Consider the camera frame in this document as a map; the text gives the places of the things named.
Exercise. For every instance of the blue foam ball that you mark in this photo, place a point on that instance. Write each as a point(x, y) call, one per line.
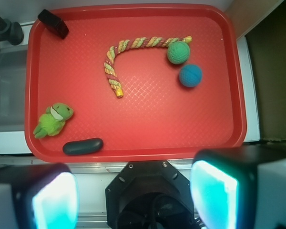
point(190, 75)

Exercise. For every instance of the green foam ball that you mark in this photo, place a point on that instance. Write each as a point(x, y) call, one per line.
point(178, 52)

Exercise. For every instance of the green plush frog toy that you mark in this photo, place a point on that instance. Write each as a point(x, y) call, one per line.
point(53, 120)

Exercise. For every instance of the dark oval stone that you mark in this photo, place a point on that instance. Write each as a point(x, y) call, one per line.
point(83, 147)

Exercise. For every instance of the red plastic tray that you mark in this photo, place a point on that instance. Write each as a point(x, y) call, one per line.
point(157, 118)

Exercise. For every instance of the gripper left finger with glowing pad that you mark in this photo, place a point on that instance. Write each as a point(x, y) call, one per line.
point(38, 197)

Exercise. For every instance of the black rectangular block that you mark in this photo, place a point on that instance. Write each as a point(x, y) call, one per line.
point(53, 23)

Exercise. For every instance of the black clamp mount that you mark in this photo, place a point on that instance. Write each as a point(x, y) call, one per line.
point(11, 32)

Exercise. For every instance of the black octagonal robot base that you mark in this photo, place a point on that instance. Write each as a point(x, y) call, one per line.
point(150, 195)

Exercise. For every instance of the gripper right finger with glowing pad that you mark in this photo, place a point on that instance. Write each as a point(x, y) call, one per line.
point(240, 188)

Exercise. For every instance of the multicolour twisted rope toy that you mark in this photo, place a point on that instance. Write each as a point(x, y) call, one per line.
point(136, 43)

